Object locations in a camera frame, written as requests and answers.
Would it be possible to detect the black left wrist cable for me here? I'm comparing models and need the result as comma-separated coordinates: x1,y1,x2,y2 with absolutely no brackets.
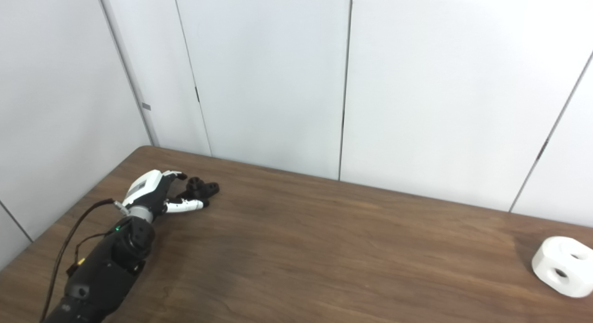
40,198,117,322

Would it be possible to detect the round white piece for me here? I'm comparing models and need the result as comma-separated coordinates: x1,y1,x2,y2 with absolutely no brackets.
531,236,593,298

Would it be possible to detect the black flanged holder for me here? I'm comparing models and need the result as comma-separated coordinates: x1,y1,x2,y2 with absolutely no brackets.
176,177,220,203

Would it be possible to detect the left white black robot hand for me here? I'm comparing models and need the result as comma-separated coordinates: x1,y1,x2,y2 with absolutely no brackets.
121,170,210,223

